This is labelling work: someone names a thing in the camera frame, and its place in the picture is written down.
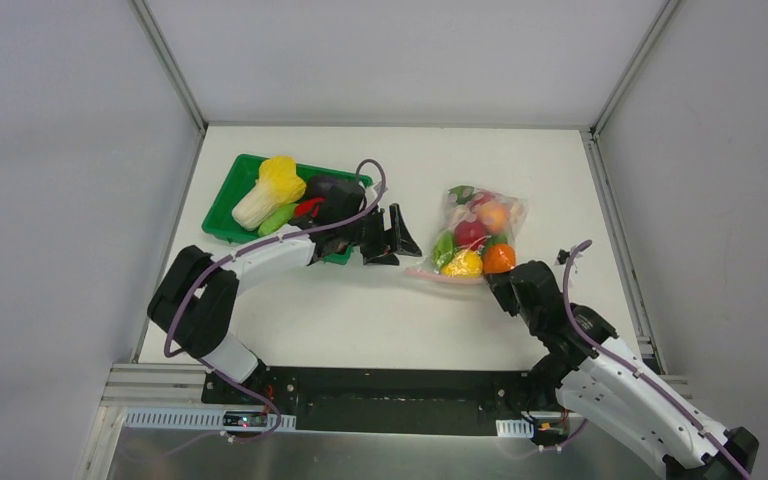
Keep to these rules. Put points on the fake peach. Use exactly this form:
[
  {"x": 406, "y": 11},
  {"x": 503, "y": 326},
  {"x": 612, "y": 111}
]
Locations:
[{"x": 494, "y": 216}]

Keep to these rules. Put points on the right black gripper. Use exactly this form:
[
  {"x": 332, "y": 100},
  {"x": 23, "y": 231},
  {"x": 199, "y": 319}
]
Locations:
[{"x": 506, "y": 289}]

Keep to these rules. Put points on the clear zip top bag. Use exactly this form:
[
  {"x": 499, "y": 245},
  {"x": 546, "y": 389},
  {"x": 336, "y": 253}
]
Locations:
[{"x": 459, "y": 204}]

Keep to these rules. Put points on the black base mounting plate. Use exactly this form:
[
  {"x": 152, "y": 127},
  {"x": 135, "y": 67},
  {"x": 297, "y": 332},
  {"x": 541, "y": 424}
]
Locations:
[{"x": 425, "y": 402}]

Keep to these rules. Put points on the fake napa cabbage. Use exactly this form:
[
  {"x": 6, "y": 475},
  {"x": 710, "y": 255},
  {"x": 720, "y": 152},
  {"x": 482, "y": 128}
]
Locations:
[{"x": 277, "y": 184}]

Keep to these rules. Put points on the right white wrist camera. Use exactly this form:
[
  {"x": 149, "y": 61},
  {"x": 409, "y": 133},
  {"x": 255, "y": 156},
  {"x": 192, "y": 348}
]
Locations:
[{"x": 563, "y": 257}]

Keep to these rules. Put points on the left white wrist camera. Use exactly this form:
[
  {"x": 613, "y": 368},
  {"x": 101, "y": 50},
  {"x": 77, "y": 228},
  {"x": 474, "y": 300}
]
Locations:
[{"x": 374, "y": 193}]

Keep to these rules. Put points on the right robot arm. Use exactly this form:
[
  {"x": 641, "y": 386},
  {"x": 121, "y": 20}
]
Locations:
[{"x": 589, "y": 370}]

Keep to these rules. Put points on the aluminium frame rail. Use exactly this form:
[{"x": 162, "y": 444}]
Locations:
[{"x": 170, "y": 66}]

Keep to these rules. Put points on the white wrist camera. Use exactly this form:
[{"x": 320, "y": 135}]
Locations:
[
  {"x": 374, "y": 193},
  {"x": 563, "y": 257}
]

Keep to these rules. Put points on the fake green cucumber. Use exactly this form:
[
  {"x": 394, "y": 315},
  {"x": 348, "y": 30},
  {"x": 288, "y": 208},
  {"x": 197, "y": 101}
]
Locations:
[{"x": 280, "y": 217}]

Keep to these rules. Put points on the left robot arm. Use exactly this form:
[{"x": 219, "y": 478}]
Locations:
[{"x": 195, "y": 300}]

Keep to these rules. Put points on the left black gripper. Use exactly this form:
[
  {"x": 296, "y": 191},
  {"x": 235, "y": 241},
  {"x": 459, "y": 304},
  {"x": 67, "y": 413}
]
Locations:
[{"x": 376, "y": 235}]

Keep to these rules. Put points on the fake red bell pepper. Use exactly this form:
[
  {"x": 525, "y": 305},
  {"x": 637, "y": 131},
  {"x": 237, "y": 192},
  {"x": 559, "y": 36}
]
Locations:
[{"x": 308, "y": 209}]

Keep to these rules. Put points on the fake purple eggplant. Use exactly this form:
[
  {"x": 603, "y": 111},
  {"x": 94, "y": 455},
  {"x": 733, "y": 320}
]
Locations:
[{"x": 319, "y": 185}]

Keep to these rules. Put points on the green plastic tray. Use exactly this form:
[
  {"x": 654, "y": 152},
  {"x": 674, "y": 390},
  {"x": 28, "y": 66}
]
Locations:
[{"x": 240, "y": 180}]

